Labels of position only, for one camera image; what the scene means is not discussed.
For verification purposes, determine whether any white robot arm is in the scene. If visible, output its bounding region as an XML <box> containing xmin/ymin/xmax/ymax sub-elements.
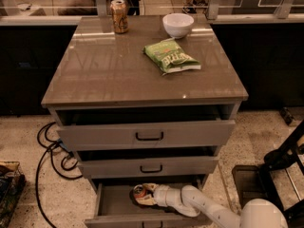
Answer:
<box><xmin>132</xmin><ymin>183</ymin><xmax>288</xmax><ymax>228</ymax></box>

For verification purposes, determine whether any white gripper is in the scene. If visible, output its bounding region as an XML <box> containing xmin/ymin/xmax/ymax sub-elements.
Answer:
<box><xmin>136</xmin><ymin>183</ymin><xmax>170</xmax><ymax>207</ymax></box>

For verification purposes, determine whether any white bowl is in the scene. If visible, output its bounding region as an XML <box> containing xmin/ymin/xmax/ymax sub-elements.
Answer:
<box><xmin>162</xmin><ymin>13</ymin><xmax>194</xmax><ymax>39</ymax></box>

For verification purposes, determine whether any top drawer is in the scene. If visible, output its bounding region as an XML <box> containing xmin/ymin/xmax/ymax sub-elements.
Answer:
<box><xmin>58</xmin><ymin>117</ymin><xmax>236</xmax><ymax>151</ymax></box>

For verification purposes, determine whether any red coke can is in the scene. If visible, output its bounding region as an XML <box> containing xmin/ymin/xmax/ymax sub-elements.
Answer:
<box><xmin>131</xmin><ymin>184</ymin><xmax>147</xmax><ymax>204</ymax></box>

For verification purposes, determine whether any green chip bag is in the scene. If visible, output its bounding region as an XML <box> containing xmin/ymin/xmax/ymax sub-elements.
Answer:
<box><xmin>142</xmin><ymin>39</ymin><xmax>201</xmax><ymax>74</ymax></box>

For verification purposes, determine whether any gold soda can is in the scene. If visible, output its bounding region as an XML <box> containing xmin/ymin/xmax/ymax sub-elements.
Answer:
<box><xmin>110</xmin><ymin>0</ymin><xmax>128</xmax><ymax>33</ymax></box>

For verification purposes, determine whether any drawer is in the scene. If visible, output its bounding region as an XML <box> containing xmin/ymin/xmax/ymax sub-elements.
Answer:
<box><xmin>79</xmin><ymin>147</ymin><xmax>219</xmax><ymax>179</ymax></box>
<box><xmin>85</xmin><ymin>176</ymin><xmax>212</xmax><ymax>228</ymax></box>
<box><xmin>58</xmin><ymin>117</ymin><xmax>236</xmax><ymax>151</ymax></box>

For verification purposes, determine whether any bottom drawer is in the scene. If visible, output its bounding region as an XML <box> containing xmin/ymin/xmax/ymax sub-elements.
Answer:
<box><xmin>85</xmin><ymin>176</ymin><xmax>212</xmax><ymax>228</ymax></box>

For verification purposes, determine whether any middle drawer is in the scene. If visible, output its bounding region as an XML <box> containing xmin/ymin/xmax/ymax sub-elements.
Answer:
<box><xmin>79</xmin><ymin>147</ymin><xmax>219</xmax><ymax>179</ymax></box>

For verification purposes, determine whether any black floor cable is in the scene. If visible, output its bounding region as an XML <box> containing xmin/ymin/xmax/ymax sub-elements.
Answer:
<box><xmin>34</xmin><ymin>122</ymin><xmax>84</xmax><ymax>228</ymax></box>

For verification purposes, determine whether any grey drawer cabinet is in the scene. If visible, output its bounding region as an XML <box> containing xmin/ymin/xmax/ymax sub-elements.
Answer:
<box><xmin>41</xmin><ymin>15</ymin><xmax>249</xmax><ymax>228</ymax></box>

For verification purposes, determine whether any wire basket with items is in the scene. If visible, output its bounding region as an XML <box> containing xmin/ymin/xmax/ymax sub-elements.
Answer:
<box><xmin>0</xmin><ymin>161</ymin><xmax>26</xmax><ymax>228</ymax></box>

